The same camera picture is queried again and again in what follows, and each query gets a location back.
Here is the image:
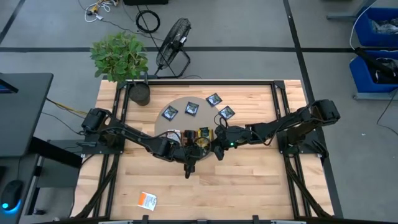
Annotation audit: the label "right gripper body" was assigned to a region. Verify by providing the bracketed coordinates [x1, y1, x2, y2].
[217, 124, 249, 149]

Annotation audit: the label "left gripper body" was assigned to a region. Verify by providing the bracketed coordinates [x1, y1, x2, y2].
[182, 143, 212, 165]

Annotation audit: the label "dark blue tea bag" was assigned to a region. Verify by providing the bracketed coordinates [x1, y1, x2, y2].
[218, 105, 236, 121]
[184, 101, 200, 118]
[205, 93, 223, 108]
[161, 105, 179, 121]

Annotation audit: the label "wooden tea organizer box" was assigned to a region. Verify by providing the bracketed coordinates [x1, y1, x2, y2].
[164, 129, 215, 149]

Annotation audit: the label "round grey mat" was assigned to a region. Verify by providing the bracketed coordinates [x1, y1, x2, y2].
[154, 96, 226, 164]

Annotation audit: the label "dark grey plant pot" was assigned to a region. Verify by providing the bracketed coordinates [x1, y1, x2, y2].
[128, 81, 152, 106]

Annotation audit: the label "black floor fan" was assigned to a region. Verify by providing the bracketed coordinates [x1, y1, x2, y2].
[154, 17, 192, 80]

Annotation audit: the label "green leafy plant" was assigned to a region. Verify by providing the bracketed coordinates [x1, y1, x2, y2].
[89, 30, 149, 83]

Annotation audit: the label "black desk crossbeam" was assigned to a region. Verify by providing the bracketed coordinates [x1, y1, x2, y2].
[29, 136, 83, 169]

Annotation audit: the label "blue storage bin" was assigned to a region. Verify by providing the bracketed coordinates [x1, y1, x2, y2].
[354, 6, 398, 48]
[349, 49, 398, 94]

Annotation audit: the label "grey cart base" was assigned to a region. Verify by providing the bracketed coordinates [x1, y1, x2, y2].
[353, 90, 398, 101]

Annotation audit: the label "black equipment box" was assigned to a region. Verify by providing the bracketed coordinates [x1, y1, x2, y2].
[123, 0, 169, 6]

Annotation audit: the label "black metal bar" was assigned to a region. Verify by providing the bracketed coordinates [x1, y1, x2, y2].
[354, 46, 394, 78]

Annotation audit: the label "dark items in bin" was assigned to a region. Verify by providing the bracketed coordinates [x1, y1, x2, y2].
[373, 57, 398, 84]

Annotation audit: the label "black desk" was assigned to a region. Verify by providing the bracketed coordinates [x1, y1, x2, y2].
[0, 72, 54, 158]

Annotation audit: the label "dark grey desk surface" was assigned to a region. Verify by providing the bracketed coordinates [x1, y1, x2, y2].
[0, 154, 43, 224]

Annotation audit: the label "crumpled clear plastic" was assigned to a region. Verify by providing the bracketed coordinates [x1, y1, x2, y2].
[371, 18, 398, 34]

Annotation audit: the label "black computer mouse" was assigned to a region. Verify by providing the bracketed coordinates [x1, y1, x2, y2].
[0, 179, 23, 215]

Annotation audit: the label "dark computer monitor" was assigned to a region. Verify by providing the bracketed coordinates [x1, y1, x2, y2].
[0, 73, 19, 94]

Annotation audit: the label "black aluminium table frame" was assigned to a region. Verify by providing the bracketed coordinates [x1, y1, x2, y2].
[70, 79, 345, 224]

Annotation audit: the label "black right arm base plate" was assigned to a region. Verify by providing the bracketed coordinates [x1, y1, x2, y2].
[276, 129, 324, 156]

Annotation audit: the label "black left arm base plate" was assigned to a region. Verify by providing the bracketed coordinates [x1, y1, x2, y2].
[81, 130, 126, 156]

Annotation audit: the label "coiled black cable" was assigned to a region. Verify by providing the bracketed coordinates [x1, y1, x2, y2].
[135, 9, 162, 34]

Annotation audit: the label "white and yellow cable bundle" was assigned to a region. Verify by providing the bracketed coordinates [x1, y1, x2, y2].
[83, 0, 121, 23]

